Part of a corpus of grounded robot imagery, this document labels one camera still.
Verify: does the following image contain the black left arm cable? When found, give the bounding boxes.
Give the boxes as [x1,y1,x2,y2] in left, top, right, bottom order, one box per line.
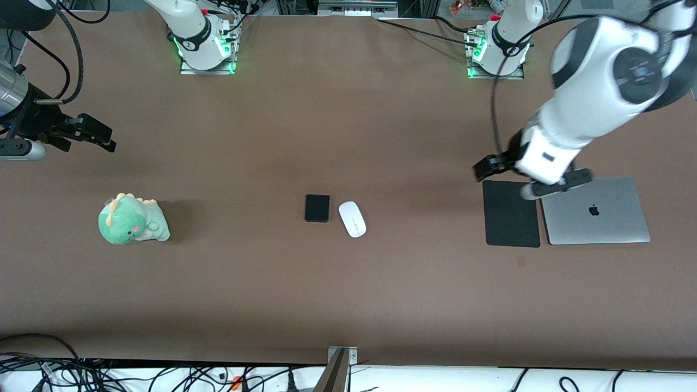
[490,0,676,161]

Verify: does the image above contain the black mouse pad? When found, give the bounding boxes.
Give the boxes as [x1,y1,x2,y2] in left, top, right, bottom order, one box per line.
[482,180,541,248]

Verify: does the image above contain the green dinosaur plush toy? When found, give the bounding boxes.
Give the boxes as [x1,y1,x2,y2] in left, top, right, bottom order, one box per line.
[98,193,170,246]

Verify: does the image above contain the tangled black cable bundle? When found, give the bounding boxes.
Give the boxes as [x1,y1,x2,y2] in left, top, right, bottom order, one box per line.
[0,333,327,392]

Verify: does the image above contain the silver closed laptop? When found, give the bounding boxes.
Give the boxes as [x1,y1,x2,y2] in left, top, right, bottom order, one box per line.
[538,176,652,246]

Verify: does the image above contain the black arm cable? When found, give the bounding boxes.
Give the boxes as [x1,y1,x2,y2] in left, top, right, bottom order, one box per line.
[490,0,676,161]
[22,0,112,105]

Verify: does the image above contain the white computer mouse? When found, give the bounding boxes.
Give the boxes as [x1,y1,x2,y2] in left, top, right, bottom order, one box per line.
[338,201,367,238]

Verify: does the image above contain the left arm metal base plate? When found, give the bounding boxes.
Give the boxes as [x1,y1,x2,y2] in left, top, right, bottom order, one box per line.
[467,33,525,81]

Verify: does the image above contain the white power strip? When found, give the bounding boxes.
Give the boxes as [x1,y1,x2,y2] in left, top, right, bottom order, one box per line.
[318,0,399,16]

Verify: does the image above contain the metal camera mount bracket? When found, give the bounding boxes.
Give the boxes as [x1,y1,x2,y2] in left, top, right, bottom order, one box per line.
[313,346,359,392]

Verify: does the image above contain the black cable on table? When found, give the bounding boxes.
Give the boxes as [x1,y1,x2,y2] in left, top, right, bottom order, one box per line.
[376,16,482,48]

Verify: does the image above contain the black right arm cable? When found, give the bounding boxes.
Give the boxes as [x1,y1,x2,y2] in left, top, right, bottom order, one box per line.
[22,0,112,105]

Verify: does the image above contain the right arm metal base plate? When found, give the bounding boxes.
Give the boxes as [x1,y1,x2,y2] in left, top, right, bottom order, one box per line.
[180,38,236,75]

